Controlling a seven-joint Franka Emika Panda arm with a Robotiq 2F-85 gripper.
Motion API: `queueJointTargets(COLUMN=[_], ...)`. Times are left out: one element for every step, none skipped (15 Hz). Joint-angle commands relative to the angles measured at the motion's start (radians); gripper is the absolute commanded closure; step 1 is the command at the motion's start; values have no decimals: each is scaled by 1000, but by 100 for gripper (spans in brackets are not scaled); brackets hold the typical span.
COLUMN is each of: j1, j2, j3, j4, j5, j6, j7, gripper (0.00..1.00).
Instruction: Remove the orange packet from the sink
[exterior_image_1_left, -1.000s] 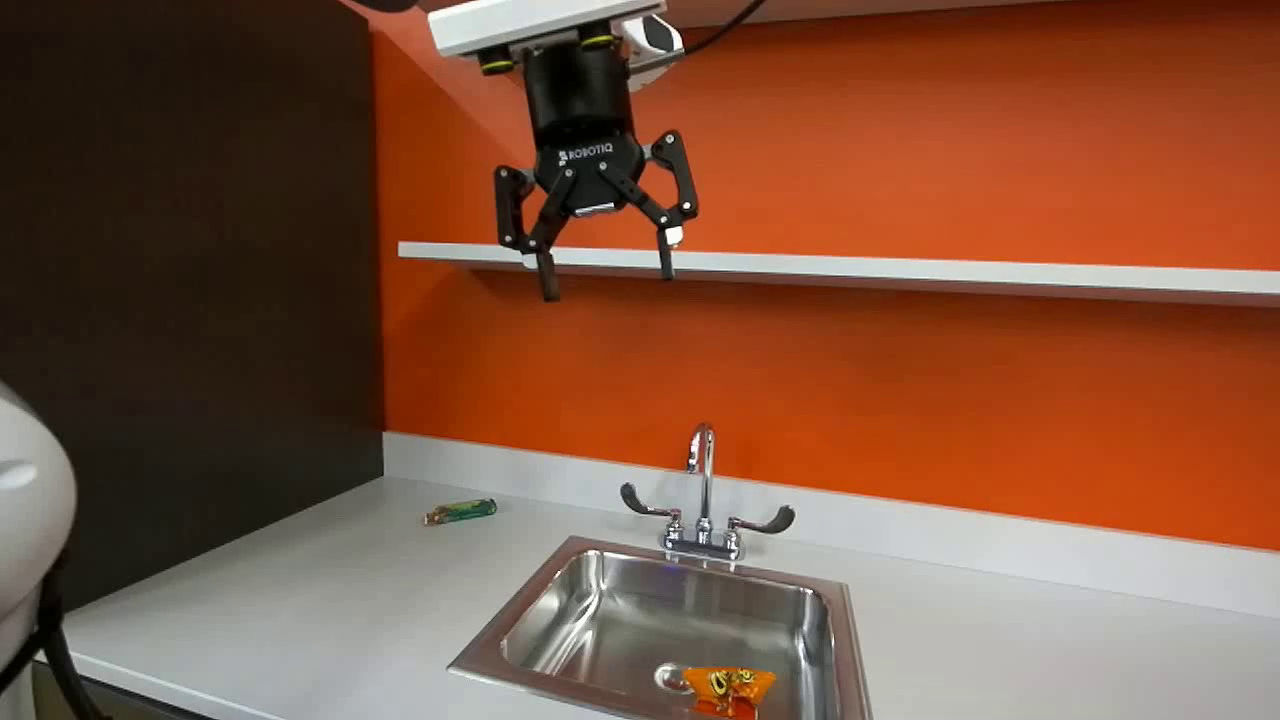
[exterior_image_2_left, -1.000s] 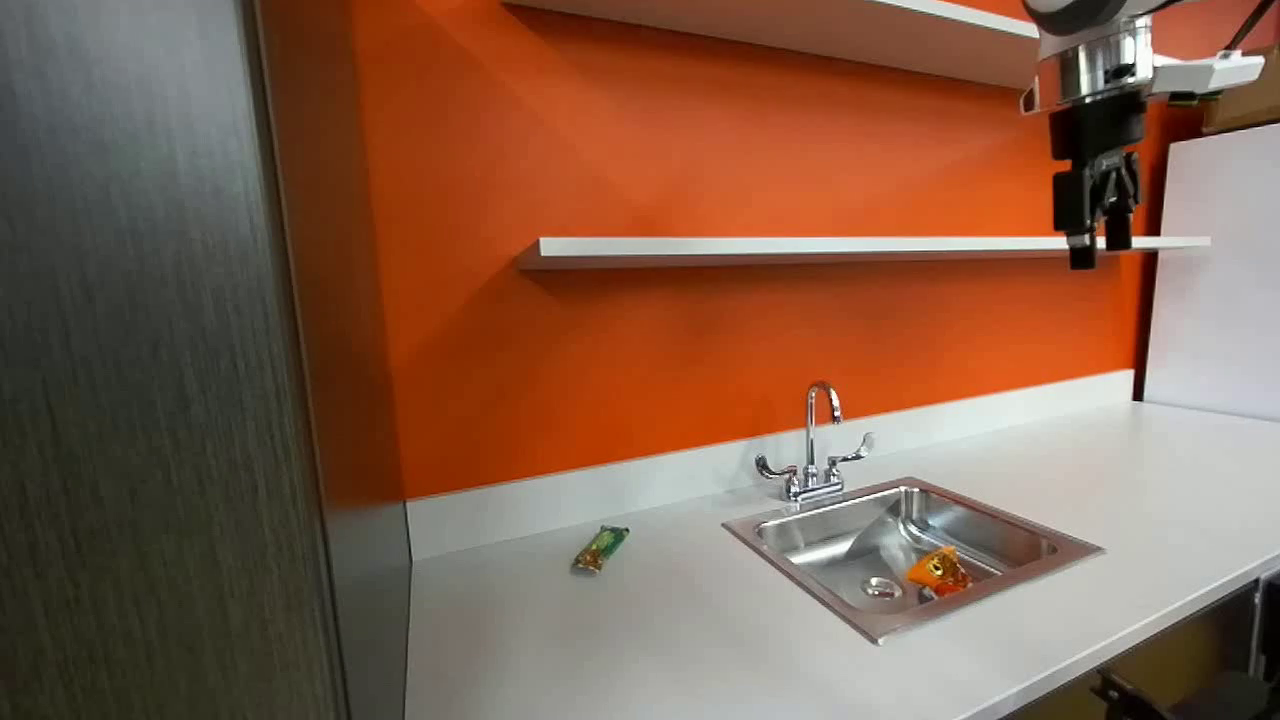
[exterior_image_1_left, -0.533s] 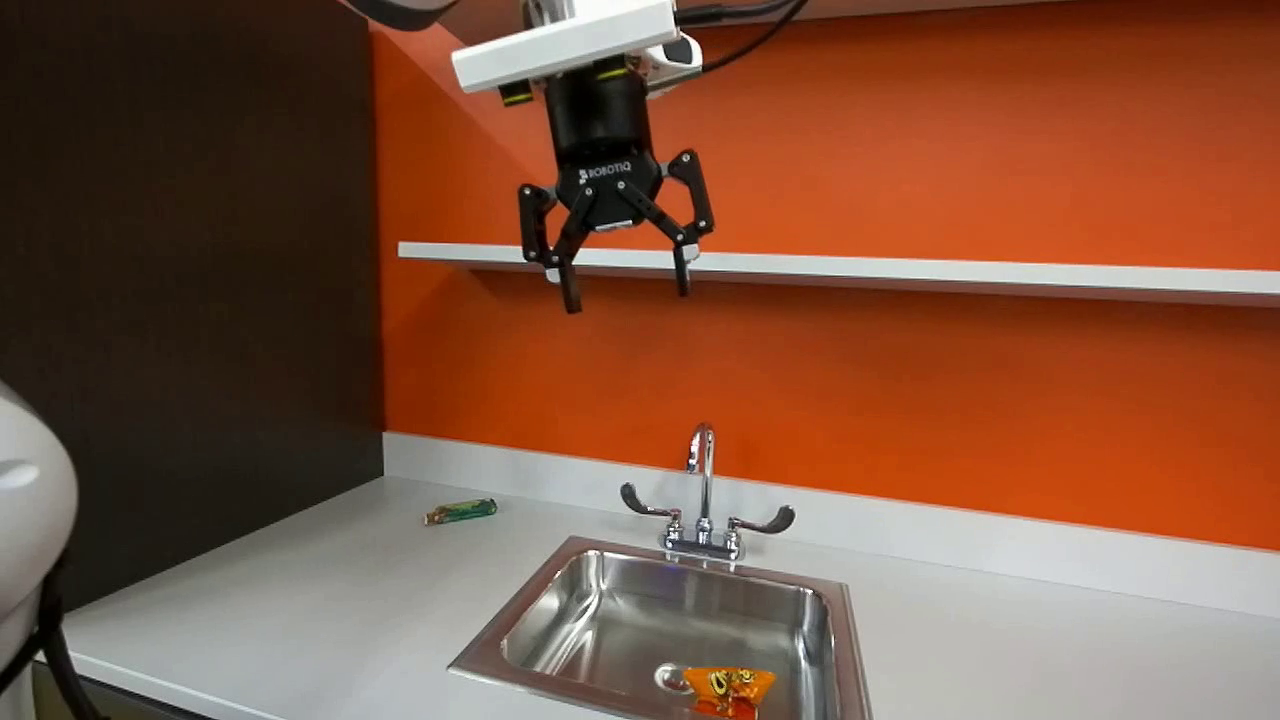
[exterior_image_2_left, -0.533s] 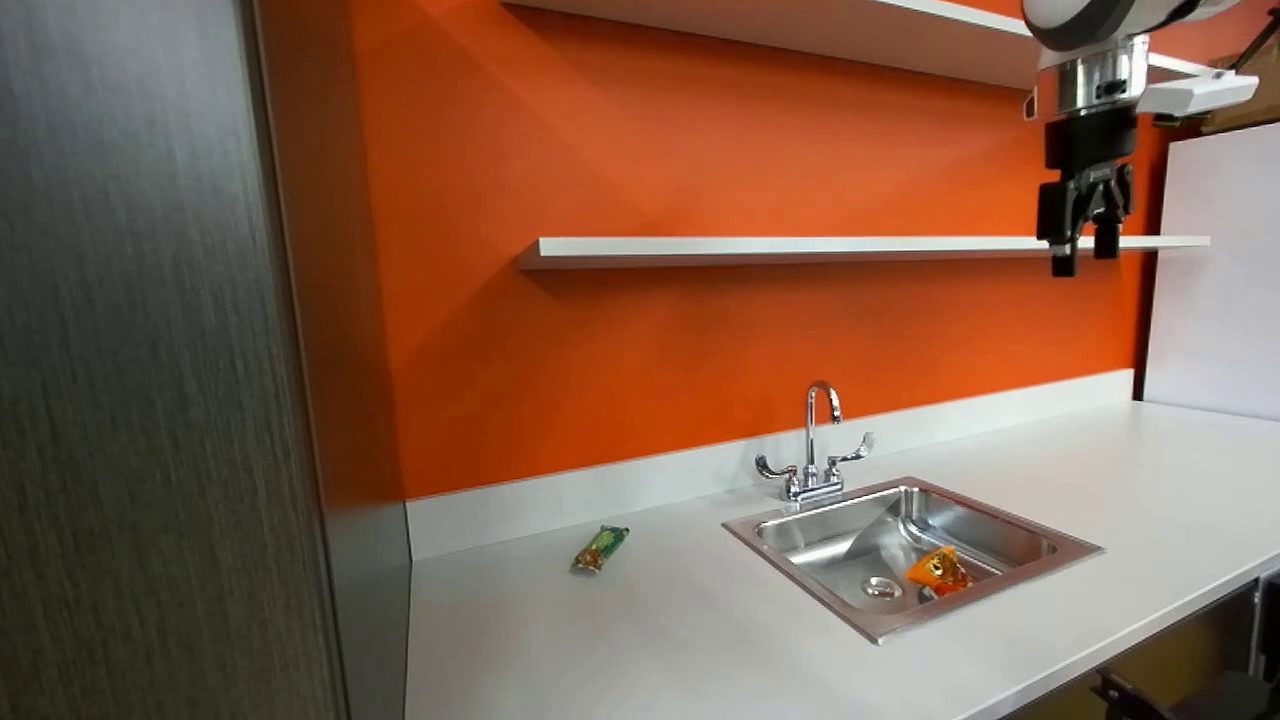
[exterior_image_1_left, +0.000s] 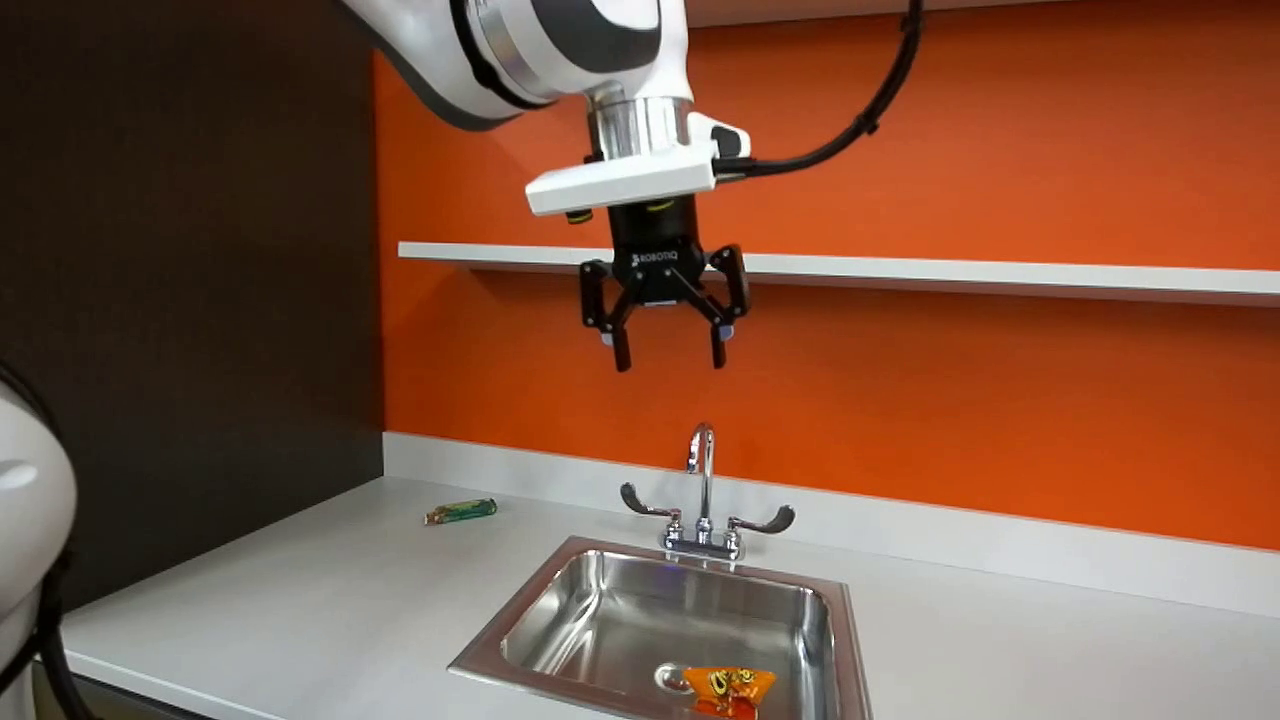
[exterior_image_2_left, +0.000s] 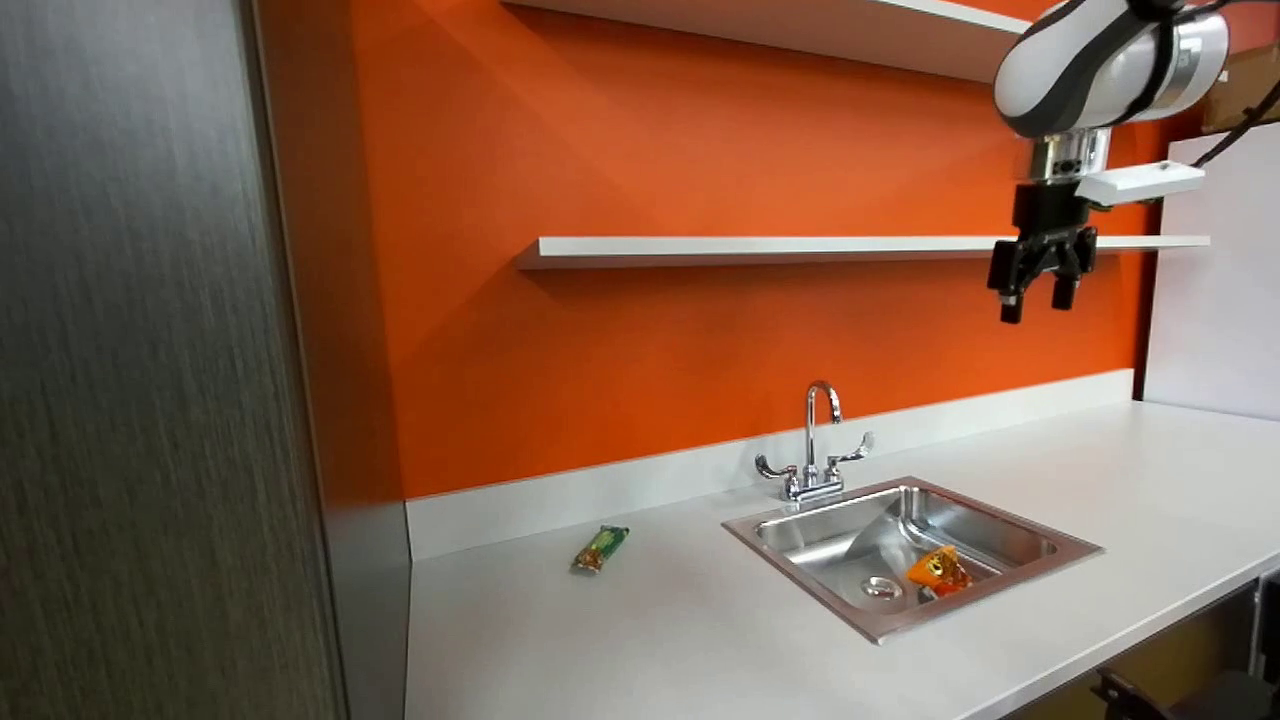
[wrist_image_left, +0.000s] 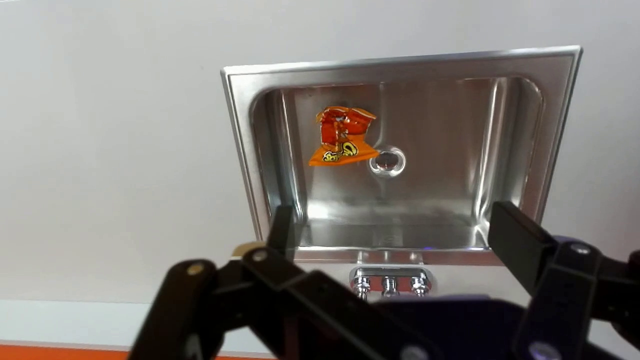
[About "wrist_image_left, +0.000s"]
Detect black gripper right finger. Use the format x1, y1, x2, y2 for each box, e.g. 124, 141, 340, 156
487, 198, 640, 360

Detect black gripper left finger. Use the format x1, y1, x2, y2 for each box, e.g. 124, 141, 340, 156
128, 201, 442, 360

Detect orange snack packet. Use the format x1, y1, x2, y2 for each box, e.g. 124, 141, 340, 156
305, 103, 382, 169

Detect stainless steel sink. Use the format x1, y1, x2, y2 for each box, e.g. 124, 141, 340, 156
219, 43, 583, 268

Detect chrome faucet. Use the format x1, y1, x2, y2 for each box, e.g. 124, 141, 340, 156
347, 249, 435, 302

